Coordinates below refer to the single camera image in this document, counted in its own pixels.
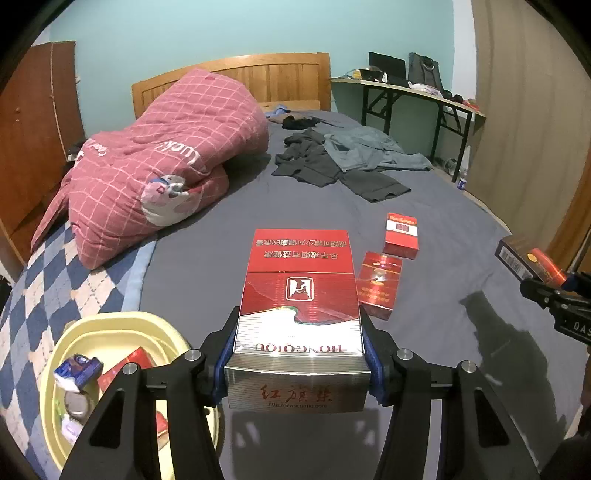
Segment wooden headboard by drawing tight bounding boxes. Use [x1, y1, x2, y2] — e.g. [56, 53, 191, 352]
[131, 52, 332, 118]

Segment red cigarette pack white label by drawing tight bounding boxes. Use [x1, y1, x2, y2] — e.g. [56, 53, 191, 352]
[382, 213, 420, 261]

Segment black laptop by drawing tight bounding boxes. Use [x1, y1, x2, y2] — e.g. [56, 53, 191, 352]
[368, 52, 407, 85]

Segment dark grey bag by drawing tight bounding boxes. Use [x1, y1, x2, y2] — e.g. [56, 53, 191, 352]
[407, 52, 445, 90]

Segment pink checked quilt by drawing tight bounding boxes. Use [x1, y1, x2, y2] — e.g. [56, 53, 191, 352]
[30, 68, 271, 271]

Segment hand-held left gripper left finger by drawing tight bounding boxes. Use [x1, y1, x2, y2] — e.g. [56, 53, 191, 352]
[59, 307, 243, 480]

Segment grey tape roll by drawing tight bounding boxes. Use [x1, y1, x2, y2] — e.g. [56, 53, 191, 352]
[65, 390, 93, 421]

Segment grey bed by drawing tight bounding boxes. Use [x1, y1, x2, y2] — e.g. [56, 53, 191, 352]
[0, 108, 587, 480]

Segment grey jacket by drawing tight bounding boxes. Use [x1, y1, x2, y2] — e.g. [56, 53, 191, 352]
[322, 126, 434, 174]

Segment blue tissue packet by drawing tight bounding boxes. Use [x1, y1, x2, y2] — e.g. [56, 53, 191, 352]
[53, 353, 102, 393]

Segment dark red cigarette box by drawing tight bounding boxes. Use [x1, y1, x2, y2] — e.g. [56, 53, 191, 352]
[494, 235, 578, 291]

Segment dark shorts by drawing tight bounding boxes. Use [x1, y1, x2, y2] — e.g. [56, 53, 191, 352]
[339, 170, 413, 204]

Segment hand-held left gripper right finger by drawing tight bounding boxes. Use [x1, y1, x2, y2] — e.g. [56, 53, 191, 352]
[359, 307, 541, 480]

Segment dark shirt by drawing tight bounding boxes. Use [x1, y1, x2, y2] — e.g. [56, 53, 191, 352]
[271, 129, 345, 188]

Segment black small garment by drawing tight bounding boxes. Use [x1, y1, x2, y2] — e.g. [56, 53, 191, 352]
[281, 115, 321, 131]

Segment wooden wardrobe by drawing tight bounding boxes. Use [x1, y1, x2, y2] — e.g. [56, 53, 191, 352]
[0, 41, 86, 264]

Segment blue white checkered blanket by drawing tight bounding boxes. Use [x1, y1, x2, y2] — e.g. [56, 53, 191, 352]
[0, 222, 158, 480]

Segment red cigarette pack yellow text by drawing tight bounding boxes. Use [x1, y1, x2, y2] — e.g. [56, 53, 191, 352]
[357, 251, 403, 320]

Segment wooden door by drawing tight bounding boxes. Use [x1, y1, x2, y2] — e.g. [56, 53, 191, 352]
[547, 152, 591, 278]

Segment folding desk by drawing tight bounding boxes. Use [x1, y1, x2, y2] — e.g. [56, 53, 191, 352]
[330, 76, 487, 183]

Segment red silver cigarette carton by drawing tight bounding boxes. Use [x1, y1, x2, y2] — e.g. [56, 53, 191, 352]
[224, 228, 372, 414]

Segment yellow plastic basin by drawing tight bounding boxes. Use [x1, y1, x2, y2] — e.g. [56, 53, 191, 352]
[41, 311, 227, 480]

